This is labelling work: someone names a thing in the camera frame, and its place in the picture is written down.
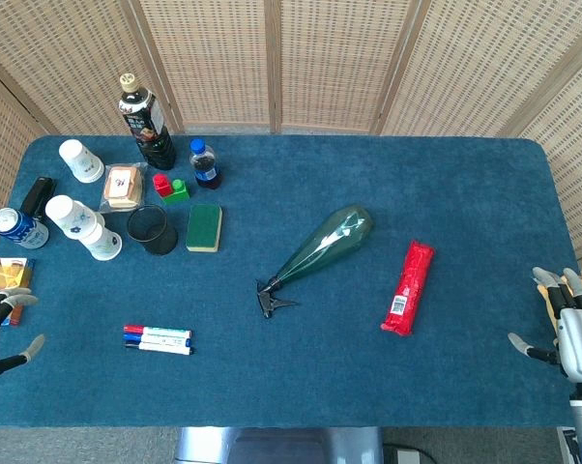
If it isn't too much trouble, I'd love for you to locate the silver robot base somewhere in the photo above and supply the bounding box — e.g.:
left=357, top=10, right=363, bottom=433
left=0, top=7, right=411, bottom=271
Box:
left=173, top=426, right=385, bottom=464

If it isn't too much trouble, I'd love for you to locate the blue carpet table cloth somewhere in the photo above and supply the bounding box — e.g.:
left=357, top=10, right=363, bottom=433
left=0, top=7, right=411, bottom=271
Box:
left=0, top=133, right=580, bottom=429

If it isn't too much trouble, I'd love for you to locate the black stapler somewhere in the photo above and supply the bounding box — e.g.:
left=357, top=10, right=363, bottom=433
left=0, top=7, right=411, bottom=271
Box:
left=19, top=176, right=58, bottom=221

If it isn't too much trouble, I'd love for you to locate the black mesh pen holder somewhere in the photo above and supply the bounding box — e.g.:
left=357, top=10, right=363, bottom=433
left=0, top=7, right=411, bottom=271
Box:
left=127, top=204, right=179, bottom=256

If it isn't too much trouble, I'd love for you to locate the green and yellow sponge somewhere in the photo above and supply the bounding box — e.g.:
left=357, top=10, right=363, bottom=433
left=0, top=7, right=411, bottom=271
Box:
left=186, top=203, right=224, bottom=253

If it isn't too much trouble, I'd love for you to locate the black whiteboard marker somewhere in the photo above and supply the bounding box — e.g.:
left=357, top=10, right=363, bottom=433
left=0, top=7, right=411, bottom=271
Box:
left=124, top=340, right=194, bottom=357

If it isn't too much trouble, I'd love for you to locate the blue whiteboard marker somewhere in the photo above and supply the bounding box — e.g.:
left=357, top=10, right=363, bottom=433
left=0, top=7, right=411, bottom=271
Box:
left=123, top=333, right=193, bottom=348

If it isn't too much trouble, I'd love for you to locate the green toy building block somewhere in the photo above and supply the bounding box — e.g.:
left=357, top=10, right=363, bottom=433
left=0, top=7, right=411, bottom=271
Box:
left=162, top=179, right=191, bottom=206

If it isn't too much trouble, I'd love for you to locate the yellow cardboard box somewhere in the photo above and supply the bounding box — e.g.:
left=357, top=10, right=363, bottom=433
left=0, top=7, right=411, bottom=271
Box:
left=0, top=257, right=35, bottom=327

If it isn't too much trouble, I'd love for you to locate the grey floor device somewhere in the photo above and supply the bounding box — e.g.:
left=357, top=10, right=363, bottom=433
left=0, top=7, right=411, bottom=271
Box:
left=382, top=444, right=435, bottom=464

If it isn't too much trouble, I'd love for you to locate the blue soda can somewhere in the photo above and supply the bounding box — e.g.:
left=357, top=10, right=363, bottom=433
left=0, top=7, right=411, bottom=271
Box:
left=0, top=207, right=50, bottom=250

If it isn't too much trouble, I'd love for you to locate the red snack package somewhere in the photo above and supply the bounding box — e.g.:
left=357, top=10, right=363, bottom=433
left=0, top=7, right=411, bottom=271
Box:
left=380, top=240, right=436, bottom=335

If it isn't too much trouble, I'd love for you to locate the red toy building block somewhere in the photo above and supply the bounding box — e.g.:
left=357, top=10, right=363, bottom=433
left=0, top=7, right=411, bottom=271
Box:
left=152, top=173, right=174, bottom=198

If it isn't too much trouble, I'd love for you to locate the bagged sandwich bread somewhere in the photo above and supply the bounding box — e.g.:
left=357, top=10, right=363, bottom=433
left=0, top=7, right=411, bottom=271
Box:
left=99, top=162, right=149, bottom=214

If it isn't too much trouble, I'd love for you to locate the green transparent plastic bottle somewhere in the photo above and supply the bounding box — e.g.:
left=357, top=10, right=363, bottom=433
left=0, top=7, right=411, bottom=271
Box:
left=255, top=204, right=374, bottom=320

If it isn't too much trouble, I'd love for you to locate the white paper cup blue print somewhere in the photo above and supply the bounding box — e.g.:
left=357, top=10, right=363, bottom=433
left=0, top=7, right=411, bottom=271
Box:
left=58, top=138, right=105, bottom=185

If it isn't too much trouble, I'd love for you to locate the red whiteboard marker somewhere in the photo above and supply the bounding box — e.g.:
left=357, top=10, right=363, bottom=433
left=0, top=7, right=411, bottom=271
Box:
left=123, top=324, right=193, bottom=339

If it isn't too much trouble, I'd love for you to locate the tall dark coffee bottle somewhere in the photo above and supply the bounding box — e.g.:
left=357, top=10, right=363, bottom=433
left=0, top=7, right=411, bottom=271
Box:
left=118, top=72, right=178, bottom=171

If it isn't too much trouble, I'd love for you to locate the small cola bottle blue cap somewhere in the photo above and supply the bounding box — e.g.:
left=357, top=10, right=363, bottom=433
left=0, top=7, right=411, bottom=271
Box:
left=189, top=138, right=223, bottom=190

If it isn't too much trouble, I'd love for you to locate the white paper cup leaf print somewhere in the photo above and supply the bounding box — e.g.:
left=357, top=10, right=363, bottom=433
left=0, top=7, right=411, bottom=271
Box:
left=77, top=219, right=124, bottom=263

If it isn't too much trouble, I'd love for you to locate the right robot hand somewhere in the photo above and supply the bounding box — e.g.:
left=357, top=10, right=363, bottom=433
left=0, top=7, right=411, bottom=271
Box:
left=507, top=266, right=582, bottom=400

